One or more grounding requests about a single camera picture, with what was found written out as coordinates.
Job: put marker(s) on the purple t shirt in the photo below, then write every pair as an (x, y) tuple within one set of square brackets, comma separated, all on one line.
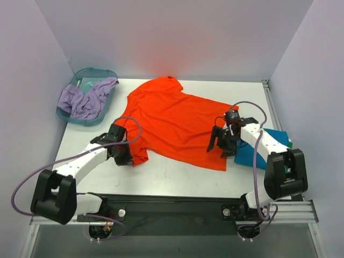
[(90, 105)]

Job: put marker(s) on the teal plastic basket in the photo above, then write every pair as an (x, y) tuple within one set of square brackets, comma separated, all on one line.
[(84, 79)]

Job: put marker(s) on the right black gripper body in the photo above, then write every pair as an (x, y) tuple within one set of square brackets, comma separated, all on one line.
[(222, 141)]

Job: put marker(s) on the folded blue t shirt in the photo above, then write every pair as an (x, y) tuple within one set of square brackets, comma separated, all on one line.
[(244, 152)]

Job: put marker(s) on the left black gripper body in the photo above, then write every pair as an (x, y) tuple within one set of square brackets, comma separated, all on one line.
[(122, 157)]

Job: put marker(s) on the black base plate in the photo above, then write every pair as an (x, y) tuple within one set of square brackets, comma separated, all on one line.
[(183, 227)]

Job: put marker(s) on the orange t shirt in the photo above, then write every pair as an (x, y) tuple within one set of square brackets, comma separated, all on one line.
[(172, 123)]

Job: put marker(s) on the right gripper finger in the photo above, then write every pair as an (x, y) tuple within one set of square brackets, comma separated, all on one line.
[(215, 134), (229, 152)]

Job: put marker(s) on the aluminium mounting rail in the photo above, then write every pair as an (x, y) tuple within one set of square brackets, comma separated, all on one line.
[(285, 211)]

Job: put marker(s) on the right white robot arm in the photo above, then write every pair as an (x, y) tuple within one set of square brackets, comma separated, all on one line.
[(285, 174)]

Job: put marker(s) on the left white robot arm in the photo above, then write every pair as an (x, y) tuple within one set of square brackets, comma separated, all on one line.
[(55, 196)]

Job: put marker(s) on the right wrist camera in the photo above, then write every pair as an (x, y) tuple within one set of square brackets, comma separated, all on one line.
[(232, 116)]

